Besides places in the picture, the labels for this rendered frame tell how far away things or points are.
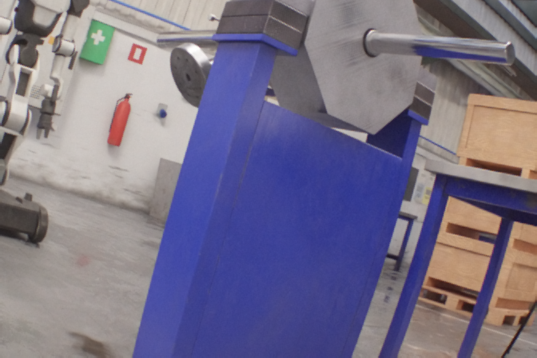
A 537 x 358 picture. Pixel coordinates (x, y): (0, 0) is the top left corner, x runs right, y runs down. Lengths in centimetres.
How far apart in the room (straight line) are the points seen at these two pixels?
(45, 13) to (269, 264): 216
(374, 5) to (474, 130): 460
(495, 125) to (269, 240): 474
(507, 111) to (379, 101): 442
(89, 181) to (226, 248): 563
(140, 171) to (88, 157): 69
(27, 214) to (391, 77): 206
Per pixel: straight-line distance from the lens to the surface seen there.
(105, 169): 722
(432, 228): 222
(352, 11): 175
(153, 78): 738
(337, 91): 172
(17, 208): 327
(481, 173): 212
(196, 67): 189
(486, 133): 626
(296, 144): 167
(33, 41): 344
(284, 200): 167
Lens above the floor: 61
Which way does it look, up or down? 3 degrees up
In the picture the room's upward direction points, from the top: 16 degrees clockwise
